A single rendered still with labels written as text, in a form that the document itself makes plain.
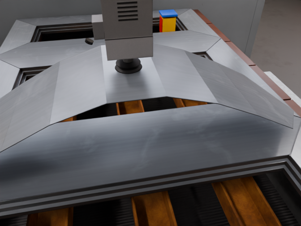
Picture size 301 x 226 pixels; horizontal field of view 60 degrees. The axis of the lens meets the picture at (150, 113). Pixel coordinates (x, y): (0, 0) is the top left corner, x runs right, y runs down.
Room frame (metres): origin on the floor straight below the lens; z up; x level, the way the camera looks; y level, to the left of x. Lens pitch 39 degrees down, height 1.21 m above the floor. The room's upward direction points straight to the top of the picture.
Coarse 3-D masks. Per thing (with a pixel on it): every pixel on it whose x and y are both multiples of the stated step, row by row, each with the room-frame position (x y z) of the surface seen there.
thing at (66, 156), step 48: (48, 144) 0.36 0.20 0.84; (96, 144) 0.36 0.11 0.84; (144, 144) 0.36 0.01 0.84; (192, 144) 0.36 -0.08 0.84; (240, 144) 0.36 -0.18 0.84; (288, 144) 0.36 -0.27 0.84; (0, 192) 0.25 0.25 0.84; (48, 192) 0.25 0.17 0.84; (96, 192) 0.26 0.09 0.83; (144, 192) 0.27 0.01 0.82
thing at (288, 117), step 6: (252, 84) 0.46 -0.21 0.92; (258, 90) 0.44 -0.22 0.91; (264, 90) 0.47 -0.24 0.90; (264, 96) 0.42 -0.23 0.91; (270, 96) 0.44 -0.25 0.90; (270, 102) 0.40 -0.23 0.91; (276, 102) 0.42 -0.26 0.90; (276, 108) 0.39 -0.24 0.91; (282, 108) 0.41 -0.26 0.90; (282, 114) 0.37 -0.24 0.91; (288, 114) 0.39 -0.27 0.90; (288, 120) 0.36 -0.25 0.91
